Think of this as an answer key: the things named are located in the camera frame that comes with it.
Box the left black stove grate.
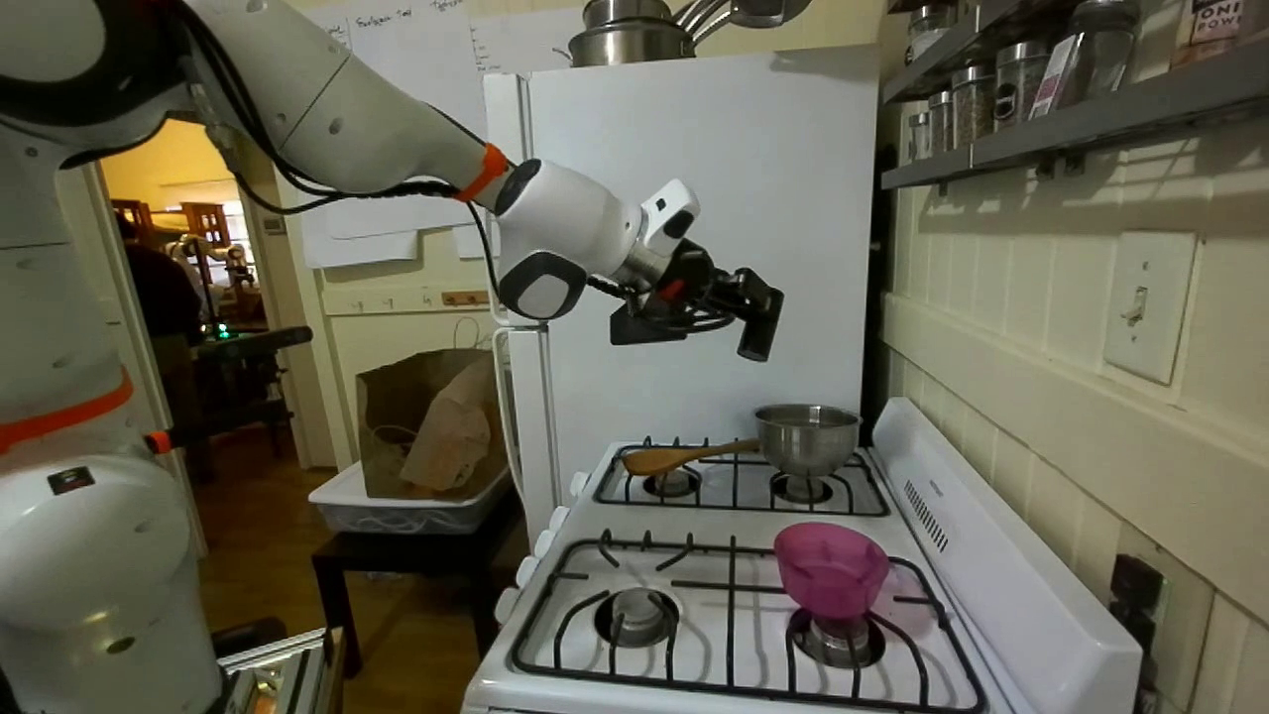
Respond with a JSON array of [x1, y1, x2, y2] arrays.
[[595, 446, 889, 515]]

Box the hanging steel pans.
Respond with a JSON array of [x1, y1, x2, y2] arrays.
[[566, 0, 811, 67]]

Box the white gas stove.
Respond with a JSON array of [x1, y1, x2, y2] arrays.
[[459, 401, 1144, 714]]

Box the grey wall spice rack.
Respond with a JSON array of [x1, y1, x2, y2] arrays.
[[879, 0, 1269, 190]]

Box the white refrigerator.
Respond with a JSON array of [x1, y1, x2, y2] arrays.
[[484, 48, 879, 528]]

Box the pink plastic bowl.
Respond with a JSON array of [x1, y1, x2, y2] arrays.
[[774, 525, 889, 618]]

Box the white light switch plate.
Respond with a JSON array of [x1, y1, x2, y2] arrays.
[[1103, 232, 1197, 384]]

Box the wooden spoon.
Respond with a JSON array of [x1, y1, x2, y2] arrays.
[[618, 442, 756, 475]]

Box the right black stove grate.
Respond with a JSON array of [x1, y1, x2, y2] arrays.
[[513, 535, 988, 714]]

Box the dark wooden side table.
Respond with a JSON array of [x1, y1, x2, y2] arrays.
[[311, 507, 520, 680]]

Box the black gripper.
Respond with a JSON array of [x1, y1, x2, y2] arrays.
[[611, 241, 760, 346]]

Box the steel pot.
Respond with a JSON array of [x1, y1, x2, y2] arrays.
[[756, 405, 859, 475]]

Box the black stove grate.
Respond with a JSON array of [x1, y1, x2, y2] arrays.
[[513, 535, 988, 714], [595, 446, 889, 515]]

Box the black wall outlet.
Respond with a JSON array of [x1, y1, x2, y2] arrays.
[[1111, 554, 1162, 647]]

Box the white plastic tray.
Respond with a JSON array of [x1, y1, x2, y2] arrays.
[[311, 466, 507, 535]]

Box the brown paper bag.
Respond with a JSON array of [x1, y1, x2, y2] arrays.
[[359, 350, 507, 502]]

